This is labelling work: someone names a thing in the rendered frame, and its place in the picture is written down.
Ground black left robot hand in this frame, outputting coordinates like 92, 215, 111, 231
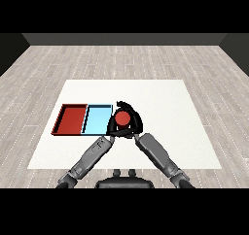
105, 112, 133, 139

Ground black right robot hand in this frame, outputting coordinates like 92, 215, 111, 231
115, 100, 144, 140

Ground red can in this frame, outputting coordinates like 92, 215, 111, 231
115, 111, 131, 130

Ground light blue shallow open box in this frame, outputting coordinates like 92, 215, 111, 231
80, 103, 114, 136

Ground red shallow open box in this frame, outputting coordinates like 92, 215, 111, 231
51, 103, 89, 137

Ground dark grey robot body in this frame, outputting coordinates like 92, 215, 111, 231
94, 169, 156, 189

